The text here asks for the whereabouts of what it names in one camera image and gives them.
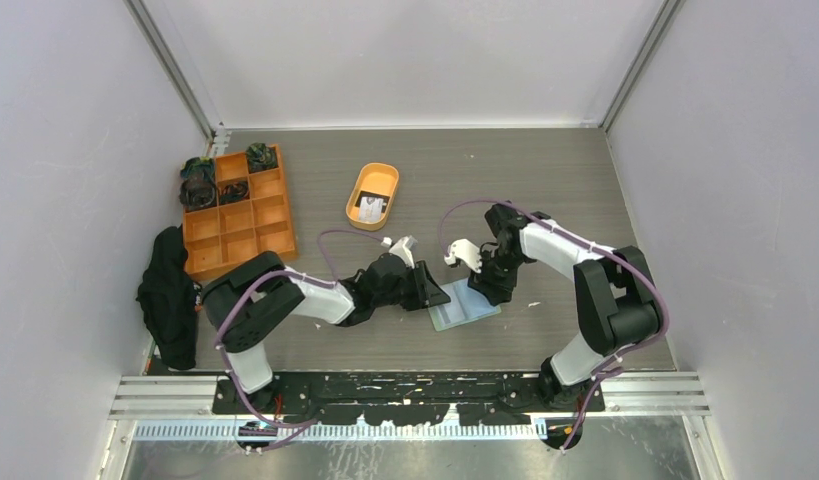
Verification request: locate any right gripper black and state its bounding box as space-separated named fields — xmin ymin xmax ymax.
xmin=468 ymin=247 xmax=528 ymax=306

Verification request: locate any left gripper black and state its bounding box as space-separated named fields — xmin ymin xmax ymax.
xmin=374 ymin=261 xmax=450 ymax=311

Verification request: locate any green card holder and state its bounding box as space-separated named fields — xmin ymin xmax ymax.
xmin=429 ymin=279 xmax=501 ymax=332

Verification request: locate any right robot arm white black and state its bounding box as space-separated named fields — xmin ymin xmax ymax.
xmin=468 ymin=203 xmax=664 ymax=411

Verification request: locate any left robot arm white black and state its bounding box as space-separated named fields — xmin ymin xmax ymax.
xmin=202 ymin=252 xmax=451 ymax=413

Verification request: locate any orange oval tray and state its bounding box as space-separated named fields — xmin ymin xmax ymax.
xmin=345 ymin=162 xmax=400 ymax=231

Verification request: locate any orange compartment organizer box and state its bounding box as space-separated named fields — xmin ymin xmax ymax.
xmin=182 ymin=144 xmax=299 ymax=282

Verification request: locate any dark rolled item top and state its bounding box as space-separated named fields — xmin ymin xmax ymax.
xmin=245 ymin=143 xmax=278 ymax=174

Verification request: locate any dark rolled item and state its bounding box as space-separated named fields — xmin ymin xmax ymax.
xmin=179 ymin=178 xmax=217 ymax=213
xmin=245 ymin=143 xmax=278 ymax=174
xmin=179 ymin=156 xmax=215 ymax=183

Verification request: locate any dark item middle compartment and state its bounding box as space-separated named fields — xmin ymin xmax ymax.
xmin=218 ymin=180 xmax=249 ymax=205

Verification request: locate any dark rolled item left lower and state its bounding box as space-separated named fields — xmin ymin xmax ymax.
xmin=179 ymin=178 xmax=217 ymax=213

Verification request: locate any dark rolled item left upper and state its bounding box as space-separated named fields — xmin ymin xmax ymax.
xmin=179 ymin=156 xmax=215 ymax=183

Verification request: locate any black cloth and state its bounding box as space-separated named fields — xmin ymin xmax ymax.
xmin=136 ymin=226 xmax=201 ymax=371

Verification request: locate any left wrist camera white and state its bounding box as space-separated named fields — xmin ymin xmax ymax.
xmin=381 ymin=235 xmax=417 ymax=268

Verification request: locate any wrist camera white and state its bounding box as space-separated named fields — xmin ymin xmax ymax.
xmin=444 ymin=239 xmax=482 ymax=273
xmin=381 ymin=235 xmax=417 ymax=268

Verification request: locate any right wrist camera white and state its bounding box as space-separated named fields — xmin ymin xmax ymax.
xmin=444 ymin=239 xmax=482 ymax=273

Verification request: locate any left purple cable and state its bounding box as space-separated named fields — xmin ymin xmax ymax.
xmin=212 ymin=229 xmax=394 ymax=453

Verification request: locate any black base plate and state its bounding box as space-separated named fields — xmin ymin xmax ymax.
xmin=248 ymin=371 xmax=589 ymax=426

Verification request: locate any white slotted cable duct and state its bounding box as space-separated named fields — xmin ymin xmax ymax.
xmin=133 ymin=417 xmax=547 ymax=442

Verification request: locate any aluminium frame rail right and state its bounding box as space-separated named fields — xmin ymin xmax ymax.
xmin=600 ymin=0 xmax=686 ymax=135

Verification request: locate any aluminium frame rail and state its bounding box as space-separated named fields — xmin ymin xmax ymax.
xmin=124 ymin=0 xmax=223 ymax=141
xmin=600 ymin=0 xmax=686 ymax=135

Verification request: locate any aluminium frame rail left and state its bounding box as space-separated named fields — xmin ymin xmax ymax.
xmin=124 ymin=0 xmax=223 ymax=141

